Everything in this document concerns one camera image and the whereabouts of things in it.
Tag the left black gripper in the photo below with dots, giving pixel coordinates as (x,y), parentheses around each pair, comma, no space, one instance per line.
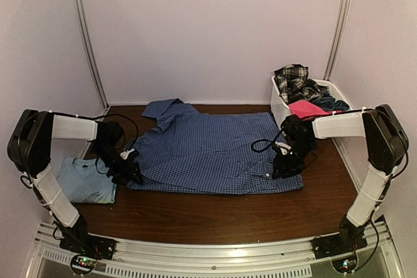
(126,174)

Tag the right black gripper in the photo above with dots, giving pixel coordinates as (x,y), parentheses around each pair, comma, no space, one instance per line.
(283,166)

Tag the light blue printed t-shirt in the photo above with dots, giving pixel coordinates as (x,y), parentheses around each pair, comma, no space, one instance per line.
(85,181)

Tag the blue dotted shirt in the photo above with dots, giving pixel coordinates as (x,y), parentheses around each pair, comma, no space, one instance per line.
(193,152)

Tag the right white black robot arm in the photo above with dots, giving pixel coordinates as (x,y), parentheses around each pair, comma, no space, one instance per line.
(387,146)

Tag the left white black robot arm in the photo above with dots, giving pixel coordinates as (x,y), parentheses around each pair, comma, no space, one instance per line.
(29,149)

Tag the white plastic laundry basket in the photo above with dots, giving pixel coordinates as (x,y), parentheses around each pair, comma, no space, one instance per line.
(281,110)

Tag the pink garment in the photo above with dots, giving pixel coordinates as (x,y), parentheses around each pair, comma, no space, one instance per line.
(306,109)

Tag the navy blue garment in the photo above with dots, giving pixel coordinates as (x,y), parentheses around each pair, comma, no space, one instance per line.
(329,103)

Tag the dark plaid shirt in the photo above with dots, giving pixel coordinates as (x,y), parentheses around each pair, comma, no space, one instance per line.
(294,84)

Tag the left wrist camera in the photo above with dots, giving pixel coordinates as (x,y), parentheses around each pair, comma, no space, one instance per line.
(128,153)

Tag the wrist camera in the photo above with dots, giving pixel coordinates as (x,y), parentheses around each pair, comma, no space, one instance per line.
(128,153)
(284,148)

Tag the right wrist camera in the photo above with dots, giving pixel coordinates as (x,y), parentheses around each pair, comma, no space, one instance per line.
(284,148)

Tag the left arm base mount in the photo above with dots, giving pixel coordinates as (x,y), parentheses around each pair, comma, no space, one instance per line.
(87,255)

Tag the front aluminium frame rail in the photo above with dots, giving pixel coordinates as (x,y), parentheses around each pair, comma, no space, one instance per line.
(288,258)

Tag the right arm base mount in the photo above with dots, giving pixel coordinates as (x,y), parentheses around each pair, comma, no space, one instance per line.
(339,248)

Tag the right aluminium frame post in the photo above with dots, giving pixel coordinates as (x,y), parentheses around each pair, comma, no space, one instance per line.
(343,14)

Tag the aluminium frame post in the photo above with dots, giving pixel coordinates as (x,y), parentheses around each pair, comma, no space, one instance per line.
(89,53)
(343,14)

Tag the left aluminium frame post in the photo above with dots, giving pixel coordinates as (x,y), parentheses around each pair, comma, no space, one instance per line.
(89,53)

